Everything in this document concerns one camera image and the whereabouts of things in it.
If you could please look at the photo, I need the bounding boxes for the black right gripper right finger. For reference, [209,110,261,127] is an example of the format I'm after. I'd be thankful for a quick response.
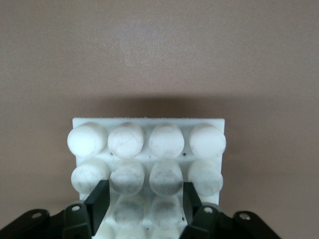
[179,182,226,239]

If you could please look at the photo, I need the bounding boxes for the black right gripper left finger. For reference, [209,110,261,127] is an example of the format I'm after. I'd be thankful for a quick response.
[63,180,111,239]

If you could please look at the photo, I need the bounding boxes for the white studded base plate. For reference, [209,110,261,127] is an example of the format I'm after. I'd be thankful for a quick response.
[67,117,227,239]

